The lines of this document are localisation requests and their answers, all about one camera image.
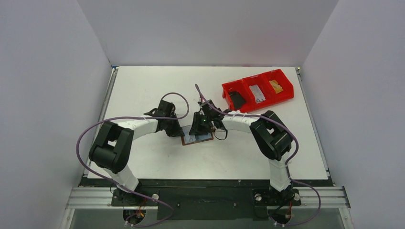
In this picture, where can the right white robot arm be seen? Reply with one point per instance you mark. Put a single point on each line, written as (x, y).
(270, 134)

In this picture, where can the aluminium rail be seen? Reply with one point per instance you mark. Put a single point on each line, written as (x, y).
(102, 198)

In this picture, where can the gold card in bin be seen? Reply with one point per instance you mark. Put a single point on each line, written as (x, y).
(276, 86)

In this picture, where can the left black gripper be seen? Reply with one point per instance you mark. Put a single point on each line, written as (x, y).
(177, 132)

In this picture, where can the red middle bin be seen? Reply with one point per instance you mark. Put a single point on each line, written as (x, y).
(263, 93)

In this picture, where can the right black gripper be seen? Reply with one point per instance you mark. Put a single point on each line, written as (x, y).
(199, 125)

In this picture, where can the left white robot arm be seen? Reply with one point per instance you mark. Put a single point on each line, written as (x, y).
(112, 146)

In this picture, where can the silver card in bin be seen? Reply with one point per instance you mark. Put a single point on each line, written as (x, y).
(257, 93)

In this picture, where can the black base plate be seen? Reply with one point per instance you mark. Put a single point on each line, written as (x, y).
(212, 200)

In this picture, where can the red right bin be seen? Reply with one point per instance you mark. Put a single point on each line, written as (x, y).
(281, 78)

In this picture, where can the red left bin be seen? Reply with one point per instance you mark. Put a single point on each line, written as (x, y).
(241, 87)

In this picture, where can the brown leather card holder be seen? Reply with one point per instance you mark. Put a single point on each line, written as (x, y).
(188, 139)

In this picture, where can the black VIP card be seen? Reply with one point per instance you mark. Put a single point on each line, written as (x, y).
(237, 100)

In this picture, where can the red bin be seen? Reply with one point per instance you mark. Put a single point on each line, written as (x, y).
(263, 93)
(241, 87)
(281, 78)

